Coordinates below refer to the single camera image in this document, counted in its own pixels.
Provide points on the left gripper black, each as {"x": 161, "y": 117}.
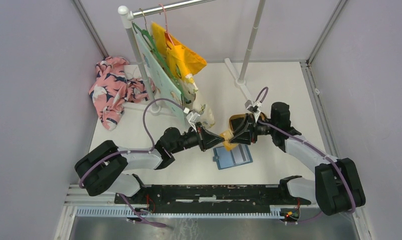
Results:
{"x": 206, "y": 139}

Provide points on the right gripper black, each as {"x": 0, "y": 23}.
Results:
{"x": 245, "y": 134}

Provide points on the gold yellow card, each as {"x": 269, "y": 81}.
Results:
{"x": 228, "y": 135}

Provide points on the blue leather card holder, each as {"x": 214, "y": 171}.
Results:
{"x": 238, "y": 156}

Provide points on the tan oval card tray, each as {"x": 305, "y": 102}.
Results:
{"x": 236, "y": 120}

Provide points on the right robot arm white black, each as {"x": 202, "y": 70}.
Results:
{"x": 336, "y": 186}

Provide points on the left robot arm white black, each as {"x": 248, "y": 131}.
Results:
{"x": 102, "y": 169}

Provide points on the cream printed garment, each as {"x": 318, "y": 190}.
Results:
{"x": 194, "y": 100}

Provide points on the mint green printed cloth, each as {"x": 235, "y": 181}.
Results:
{"x": 161, "y": 79}

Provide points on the yellow garment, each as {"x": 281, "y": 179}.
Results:
{"x": 181, "y": 60}

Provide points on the pink patterned garment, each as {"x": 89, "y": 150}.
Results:
{"x": 112, "y": 89}

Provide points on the pink clothes hanger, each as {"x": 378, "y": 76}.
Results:
{"x": 166, "y": 23}

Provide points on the white metal clothes rack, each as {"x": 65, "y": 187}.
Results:
{"x": 127, "y": 17}

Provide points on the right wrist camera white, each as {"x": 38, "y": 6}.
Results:
{"x": 254, "y": 108}

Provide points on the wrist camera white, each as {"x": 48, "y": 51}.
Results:
{"x": 254, "y": 108}
{"x": 193, "y": 118}

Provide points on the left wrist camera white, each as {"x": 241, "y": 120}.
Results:
{"x": 193, "y": 118}

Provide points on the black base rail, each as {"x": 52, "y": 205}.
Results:
{"x": 202, "y": 199}

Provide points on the white slotted cable duct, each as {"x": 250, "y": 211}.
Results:
{"x": 126, "y": 212}

